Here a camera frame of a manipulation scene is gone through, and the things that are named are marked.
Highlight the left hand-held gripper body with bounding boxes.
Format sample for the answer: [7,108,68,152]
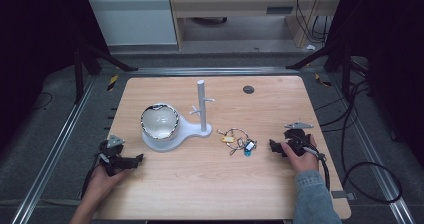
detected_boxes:
[98,134,134,178]

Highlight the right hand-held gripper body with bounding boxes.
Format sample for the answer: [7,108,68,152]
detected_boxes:
[281,121,318,158]

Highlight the key ring with coloured tags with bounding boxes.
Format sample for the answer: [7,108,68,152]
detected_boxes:
[217,127,258,157]

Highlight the person's right hand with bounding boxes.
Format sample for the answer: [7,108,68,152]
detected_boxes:
[280,134,320,174]

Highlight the person's left hand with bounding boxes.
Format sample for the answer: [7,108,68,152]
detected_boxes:
[87,164,134,205]

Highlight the white bowl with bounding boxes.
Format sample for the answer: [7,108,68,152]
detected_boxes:
[140,103,180,141]

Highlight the yellow black tape strip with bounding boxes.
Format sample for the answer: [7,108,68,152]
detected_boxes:
[106,74,119,92]
[314,73,333,87]

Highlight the white stand with pegs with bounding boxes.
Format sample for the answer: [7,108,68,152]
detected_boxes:
[141,79,216,153]

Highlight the black metal stand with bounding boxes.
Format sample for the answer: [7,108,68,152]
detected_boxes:
[285,30,355,100]
[72,30,139,105]

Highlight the white cabinet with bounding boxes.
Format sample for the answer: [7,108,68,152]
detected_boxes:
[86,0,179,47]

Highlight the light wooden desk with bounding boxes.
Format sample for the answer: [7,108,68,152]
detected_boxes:
[168,0,344,50]

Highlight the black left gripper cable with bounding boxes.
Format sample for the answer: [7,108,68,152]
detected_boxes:
[80,153,105,200]

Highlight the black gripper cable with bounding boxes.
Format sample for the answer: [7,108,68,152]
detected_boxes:
[303,145,332,192]
[80,153,105,200]

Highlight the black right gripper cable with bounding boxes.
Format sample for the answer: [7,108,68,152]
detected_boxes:
[303,145,332,192]

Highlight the black looped floor cable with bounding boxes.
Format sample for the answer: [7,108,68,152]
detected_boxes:
[314,78,404,204]

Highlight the metal floor rail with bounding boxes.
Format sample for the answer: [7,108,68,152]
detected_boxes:
[328,73,418,224]
[10,75,98,224]
[128,66,301,77]

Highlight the grey table bracket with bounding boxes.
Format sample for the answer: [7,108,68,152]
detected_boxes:
[331,190,357,201]

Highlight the thin black floor cable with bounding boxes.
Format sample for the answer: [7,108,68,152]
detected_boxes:
[31,91,54,111]

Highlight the black hanging cables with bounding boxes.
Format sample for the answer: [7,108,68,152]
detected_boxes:
[295,0,334,45]

